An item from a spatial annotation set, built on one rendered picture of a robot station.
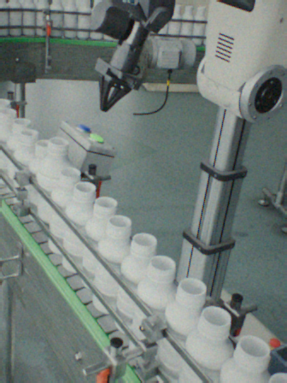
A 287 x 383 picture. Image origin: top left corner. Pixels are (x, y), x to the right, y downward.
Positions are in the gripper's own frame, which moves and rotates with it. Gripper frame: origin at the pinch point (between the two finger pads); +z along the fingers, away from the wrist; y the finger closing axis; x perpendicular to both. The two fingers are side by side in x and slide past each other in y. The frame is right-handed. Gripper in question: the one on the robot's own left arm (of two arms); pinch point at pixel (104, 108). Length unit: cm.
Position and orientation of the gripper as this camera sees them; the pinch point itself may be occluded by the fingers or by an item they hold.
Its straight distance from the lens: 123.4
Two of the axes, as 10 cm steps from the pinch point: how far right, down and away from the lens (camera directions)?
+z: -4.1, 8.7, 2.7
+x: 7.4, 1.4, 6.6
